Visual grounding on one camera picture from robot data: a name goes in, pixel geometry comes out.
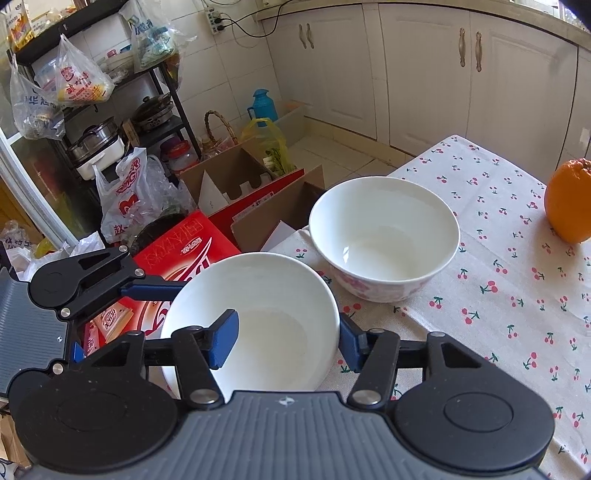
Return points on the knobby orange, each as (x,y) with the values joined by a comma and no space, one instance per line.
(570,203)

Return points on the wicker basket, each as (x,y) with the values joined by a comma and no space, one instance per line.
(217,143)

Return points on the white electric cooker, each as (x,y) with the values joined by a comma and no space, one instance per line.
(99,147)

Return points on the plain white bowl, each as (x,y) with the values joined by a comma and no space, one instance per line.
(277,295)

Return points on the cherry-print tablecloth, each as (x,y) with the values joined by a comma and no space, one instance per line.
(508,300)

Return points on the clear bag of green packets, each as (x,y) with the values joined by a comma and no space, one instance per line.
(150,37)

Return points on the white bowl with pink flowers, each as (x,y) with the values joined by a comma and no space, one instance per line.
(383,230)

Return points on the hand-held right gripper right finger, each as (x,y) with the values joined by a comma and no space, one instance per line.
(351,346)

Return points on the blue thermos jug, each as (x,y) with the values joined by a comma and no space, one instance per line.
(262,108)

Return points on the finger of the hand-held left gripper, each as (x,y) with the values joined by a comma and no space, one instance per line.
(77,353)
(152,290)

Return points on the cardboard box with dividers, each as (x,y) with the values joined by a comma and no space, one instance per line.
(231,170)

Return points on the white red-print plastic bag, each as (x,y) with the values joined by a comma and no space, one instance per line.
(124,203)

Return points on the white kitchen cabinets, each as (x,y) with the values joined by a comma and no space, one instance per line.
(425,83)

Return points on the black metal shelf rack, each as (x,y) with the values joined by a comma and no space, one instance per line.
(171,87)

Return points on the clear blue-print plastic bag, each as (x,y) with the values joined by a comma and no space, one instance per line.
(34,110)

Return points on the brown cardboard box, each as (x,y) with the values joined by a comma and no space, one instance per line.
(272,207)

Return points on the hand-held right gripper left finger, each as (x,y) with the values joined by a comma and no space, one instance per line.
(224,341)

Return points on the red-lidded plastic jar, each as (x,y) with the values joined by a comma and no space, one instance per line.
(178,157)

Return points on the clear plastic bin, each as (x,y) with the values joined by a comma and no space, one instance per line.
(293,120)

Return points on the yellow plastic bag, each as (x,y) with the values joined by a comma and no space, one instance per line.
(270,138)

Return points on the clear bag with red label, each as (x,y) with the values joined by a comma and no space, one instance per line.
(78,78)

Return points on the red printed carton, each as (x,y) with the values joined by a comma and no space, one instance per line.
(184,240)

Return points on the white power strip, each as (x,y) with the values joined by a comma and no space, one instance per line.
(215,21)

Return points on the lidded dark cooking pot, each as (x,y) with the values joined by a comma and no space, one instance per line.
(152,113)

